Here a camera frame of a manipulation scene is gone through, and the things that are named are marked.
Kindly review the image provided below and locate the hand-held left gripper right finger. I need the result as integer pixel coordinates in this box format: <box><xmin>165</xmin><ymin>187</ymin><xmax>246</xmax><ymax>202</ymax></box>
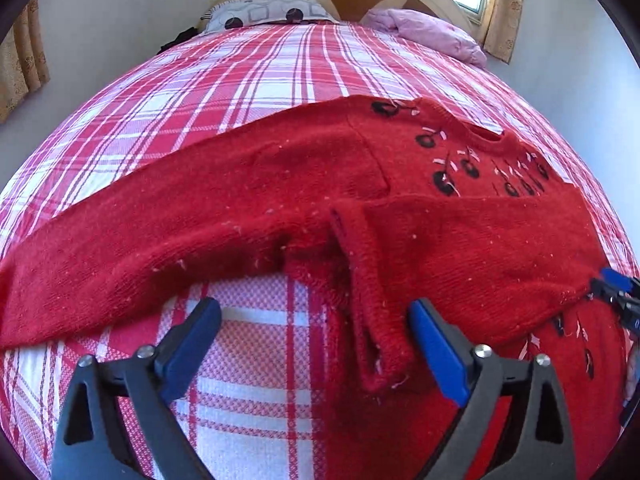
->
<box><xmin>407</xmin><ymin>297</ymin><xmax>578</xmax><ymax>480</ymax></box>

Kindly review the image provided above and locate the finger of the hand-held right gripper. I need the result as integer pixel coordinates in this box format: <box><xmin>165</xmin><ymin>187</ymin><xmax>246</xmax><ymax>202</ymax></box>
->
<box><xmin>600</xmin><ymin>267</ymin><xmax>640</xmax><ymax>295</ymax></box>
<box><xmin>587</xmin><ymin>279</ymin><xmax>640</xmax><ymax>334</ymax></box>

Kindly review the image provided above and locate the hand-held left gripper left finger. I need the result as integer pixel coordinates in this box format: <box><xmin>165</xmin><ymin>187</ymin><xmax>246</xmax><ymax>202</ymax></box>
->
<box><xmin>50</xmin><ymin>297</ymin><xmax>223</xmax><ymax>480</ymax></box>

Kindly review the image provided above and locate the red knitted sweater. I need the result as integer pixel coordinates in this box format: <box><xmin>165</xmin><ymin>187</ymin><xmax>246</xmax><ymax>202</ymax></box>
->
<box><xmin>0</xmin><ymin>95</ymin><xmax>632</xmax><ymax>480</ymax></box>

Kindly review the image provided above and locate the red plaid bed sheet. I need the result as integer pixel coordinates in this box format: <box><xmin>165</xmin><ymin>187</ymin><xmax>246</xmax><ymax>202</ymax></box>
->
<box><xmin>0</xmin><ymin>20</ymin><xmax>640</xmax><ymax>480</ymax></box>

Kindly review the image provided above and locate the beige patterned curtain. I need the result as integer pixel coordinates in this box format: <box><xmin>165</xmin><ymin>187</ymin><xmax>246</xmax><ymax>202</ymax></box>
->
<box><xmin>472</xmin><ymin>0</ymin><xmax>526</xmax><ymax>65</ymax></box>
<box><xmin>0</xmin><ymin>0</ymin><xmax>52</xmax><ymax>123</ymax></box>

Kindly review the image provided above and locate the dark cloth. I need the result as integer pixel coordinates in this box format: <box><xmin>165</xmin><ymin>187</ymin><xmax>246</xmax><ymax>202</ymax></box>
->
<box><xmin>156</xmin><ymin>25</ymin><xmax>202</xmax><ymax>56</ymax></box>

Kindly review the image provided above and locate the pink pillow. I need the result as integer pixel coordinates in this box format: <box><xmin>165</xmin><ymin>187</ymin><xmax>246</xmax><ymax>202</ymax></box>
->
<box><xmin>360</xmin><ymin>7</ymin><xmax>488</xmax><ymax>68</ymax></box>

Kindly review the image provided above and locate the grey pillow with black circles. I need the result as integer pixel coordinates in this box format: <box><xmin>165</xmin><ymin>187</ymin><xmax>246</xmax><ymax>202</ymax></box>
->
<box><xmin>200</xmin><ymin>0</ymin><xmax>341</xmax><ymax>36</ymax></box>

